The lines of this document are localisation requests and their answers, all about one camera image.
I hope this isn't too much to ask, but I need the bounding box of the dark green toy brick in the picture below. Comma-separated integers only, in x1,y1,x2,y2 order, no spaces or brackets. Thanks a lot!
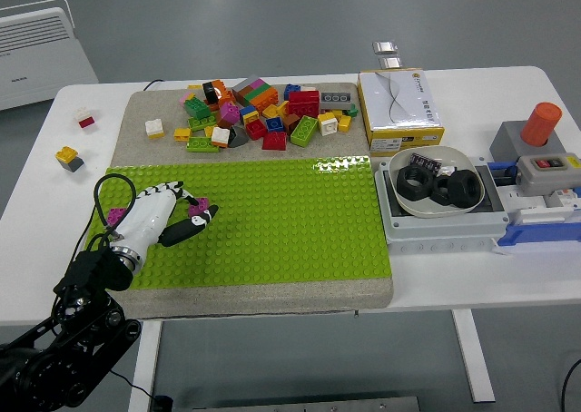
183,97,212,120

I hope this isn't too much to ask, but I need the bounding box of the pale grey bowl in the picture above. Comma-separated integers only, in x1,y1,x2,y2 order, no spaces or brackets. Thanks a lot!
389,145,486,220

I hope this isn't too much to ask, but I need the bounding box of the white table leg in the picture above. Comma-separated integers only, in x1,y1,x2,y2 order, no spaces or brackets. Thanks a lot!
128,319,163,412
451,309,496,403

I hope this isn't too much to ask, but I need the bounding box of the black floor cable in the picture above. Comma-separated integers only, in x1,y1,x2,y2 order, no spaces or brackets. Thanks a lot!
560,357,581,412

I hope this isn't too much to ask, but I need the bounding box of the dark grey sloped brick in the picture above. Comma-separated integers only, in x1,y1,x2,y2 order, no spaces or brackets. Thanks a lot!
227,124,250,149

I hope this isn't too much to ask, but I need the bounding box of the green studded baseplate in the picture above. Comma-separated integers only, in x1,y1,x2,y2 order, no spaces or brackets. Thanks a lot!
85,155,392,290

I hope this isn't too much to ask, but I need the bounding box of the grey plastic junction box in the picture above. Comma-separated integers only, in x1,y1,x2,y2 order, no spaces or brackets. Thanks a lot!
375,155,512,255

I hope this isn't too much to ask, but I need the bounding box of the white yellow cardboard box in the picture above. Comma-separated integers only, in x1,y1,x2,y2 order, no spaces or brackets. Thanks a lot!
357,68,446,154

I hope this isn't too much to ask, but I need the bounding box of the grey block base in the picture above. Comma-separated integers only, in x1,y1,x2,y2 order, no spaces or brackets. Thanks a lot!
488,120,566,164

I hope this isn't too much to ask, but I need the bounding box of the lime green long brick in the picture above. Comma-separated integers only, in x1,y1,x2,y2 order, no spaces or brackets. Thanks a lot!
290,115,320,149

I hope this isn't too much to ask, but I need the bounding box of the multicolour stacked brick block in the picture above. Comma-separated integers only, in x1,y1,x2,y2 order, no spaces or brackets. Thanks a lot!
231,74,279,113

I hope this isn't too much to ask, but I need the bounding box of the white yellow toy brick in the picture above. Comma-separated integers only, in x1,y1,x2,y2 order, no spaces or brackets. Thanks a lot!
317,111,340,137

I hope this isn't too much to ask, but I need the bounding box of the grey push-button switch box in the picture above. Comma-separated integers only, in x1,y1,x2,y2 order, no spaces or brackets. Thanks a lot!
516,152,581,195

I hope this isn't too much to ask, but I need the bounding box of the white panel heater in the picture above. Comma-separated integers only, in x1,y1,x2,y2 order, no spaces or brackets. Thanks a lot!
0,0,100,113

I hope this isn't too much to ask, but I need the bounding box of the small black hex nut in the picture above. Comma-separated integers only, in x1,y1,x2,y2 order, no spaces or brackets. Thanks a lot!
429,174,455,207

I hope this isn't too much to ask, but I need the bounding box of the large red toy brick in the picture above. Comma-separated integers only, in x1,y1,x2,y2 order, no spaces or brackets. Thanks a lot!
287,90,321,118

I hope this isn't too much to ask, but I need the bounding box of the purple circuit board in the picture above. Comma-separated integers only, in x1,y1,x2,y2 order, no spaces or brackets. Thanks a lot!
408,152,444,173

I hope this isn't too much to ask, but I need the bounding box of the thin black cable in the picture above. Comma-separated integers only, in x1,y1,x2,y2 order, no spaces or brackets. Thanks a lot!
111,369,158,399

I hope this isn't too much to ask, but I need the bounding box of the lime green toy brick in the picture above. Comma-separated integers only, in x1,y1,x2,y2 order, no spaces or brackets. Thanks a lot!
187,114,218,132

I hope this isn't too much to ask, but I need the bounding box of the grey-brown fabric mat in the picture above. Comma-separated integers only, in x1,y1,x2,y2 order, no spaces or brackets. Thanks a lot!
110,82,395,320

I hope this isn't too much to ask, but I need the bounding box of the blue plastic holder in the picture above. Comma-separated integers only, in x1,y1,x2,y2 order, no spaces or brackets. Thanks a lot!
497,214,581,255

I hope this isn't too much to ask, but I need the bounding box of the large black hex nut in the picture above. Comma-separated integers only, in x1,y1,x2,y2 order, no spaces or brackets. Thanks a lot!
397,165,434,201
447,169,482,212

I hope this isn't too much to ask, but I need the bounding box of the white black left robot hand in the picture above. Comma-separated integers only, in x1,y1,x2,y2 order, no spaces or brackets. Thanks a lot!
111,181,220,255

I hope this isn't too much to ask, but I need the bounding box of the lime green flat brick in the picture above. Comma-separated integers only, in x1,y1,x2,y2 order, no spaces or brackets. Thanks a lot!
186,136,218,153

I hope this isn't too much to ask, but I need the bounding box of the white electrical module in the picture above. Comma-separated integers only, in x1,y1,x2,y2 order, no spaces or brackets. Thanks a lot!
542,187,581,213

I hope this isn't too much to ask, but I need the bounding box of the orange cylinder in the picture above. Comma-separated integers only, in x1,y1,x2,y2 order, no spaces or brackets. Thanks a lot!
520,102,564,148

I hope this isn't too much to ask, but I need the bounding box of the blue black connector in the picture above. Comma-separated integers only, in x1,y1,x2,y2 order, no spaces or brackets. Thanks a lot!
487,160,519,187

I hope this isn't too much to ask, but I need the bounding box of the grey long toy brick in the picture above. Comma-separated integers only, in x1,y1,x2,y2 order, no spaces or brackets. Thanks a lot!
320,91,354,112

